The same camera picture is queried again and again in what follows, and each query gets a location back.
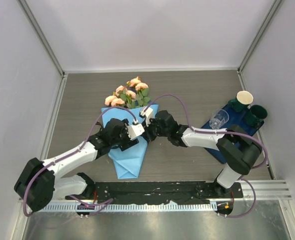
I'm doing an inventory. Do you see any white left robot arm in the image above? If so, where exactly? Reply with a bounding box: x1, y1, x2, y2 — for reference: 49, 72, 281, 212
14, 118, 145, 217

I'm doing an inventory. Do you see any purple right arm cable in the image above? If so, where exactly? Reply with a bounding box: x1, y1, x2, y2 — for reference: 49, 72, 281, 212
143, 94, 268, 220

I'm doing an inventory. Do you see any beige paper cup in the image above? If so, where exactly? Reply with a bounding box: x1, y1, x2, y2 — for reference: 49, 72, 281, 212
236, 90, 254, 106

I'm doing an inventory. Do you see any clear plastic cup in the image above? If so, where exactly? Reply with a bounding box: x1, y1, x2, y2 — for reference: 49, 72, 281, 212
209, 109, 230, 130

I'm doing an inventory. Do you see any slotted cable duct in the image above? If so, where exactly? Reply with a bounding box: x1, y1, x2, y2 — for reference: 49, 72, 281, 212
40, 201, 217, 213

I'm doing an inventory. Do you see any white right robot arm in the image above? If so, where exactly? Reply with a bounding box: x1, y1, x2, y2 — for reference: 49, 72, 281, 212
139, 107, 264, 198

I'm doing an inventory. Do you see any dark green mug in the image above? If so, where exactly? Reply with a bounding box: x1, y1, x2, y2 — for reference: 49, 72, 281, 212
243, 104, 268, 128
227, 98, 249, 113

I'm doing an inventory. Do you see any aluminium frame rail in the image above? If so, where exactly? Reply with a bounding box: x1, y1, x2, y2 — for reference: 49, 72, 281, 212
18, 179, 294, 202

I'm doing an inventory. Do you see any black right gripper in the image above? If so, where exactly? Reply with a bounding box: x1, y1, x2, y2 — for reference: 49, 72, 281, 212
140, 116, 170, 143

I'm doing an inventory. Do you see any large blue wrapping paper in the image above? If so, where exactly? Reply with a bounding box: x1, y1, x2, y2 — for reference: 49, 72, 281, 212
102, 108, 148, 180

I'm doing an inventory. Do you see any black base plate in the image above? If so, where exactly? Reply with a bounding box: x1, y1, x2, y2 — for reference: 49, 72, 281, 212
75, 181, 244, 205

